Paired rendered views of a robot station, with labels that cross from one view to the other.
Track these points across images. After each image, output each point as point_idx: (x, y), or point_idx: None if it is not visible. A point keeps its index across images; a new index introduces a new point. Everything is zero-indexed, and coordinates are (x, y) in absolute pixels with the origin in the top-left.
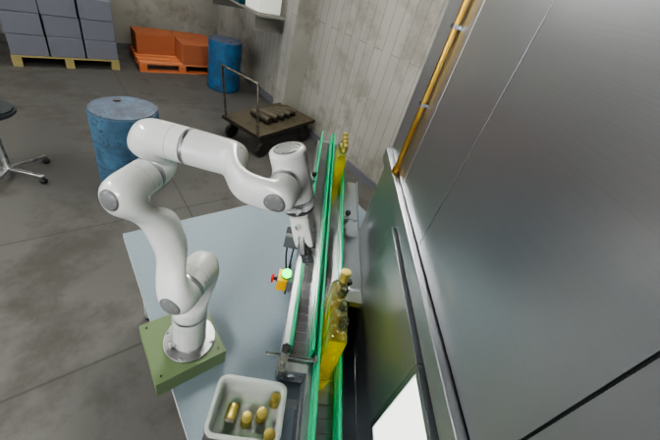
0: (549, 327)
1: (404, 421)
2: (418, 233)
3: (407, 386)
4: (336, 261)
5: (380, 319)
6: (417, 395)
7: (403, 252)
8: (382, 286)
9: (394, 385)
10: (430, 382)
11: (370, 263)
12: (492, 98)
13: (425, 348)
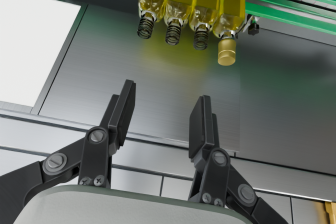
0: None
1: (27, 64)
2: (175, 188)
3: (43, 84)
4: (326, 7)
5: (155, 65)
6: (17, 99)
7: (176, 153)
8: (186, 87)
9: (66, 62)
10: (8, 124)
11: (267, 61)
12: None
13: (38, 134)
